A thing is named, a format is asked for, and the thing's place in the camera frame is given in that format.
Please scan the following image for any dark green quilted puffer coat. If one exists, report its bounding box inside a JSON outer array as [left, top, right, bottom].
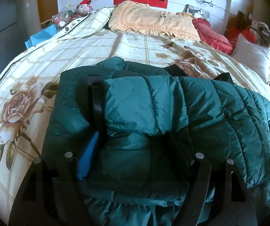
[[42, 57, 270, 225]]

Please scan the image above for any cream floral plaid bedspread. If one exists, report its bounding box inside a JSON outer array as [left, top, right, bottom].
[[0, 7, 270, 223]]

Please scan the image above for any blue bag beside bed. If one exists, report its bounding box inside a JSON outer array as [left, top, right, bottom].
[[25, 24, 58, 49]]

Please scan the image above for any grey refrigerator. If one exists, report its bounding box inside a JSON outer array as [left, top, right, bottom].
[[0, 0, 30, 76]]

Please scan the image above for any plush toy with red hat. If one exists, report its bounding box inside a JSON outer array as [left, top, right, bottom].
[[76, 0, 93, 16]]

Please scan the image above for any yellow ruffled pillow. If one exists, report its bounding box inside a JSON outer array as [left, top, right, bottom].
[[109, 1, 200, 41]]

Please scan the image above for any red heart-shaped cushion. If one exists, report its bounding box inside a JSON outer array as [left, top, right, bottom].
[[192, 18, 234, 55]]

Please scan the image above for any framed photo at headboard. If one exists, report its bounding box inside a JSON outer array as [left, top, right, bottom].
[[185, 4, 210, 21]]

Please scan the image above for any white pillow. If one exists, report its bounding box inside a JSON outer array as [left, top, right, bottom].
[[232, 34, 270, 85]]

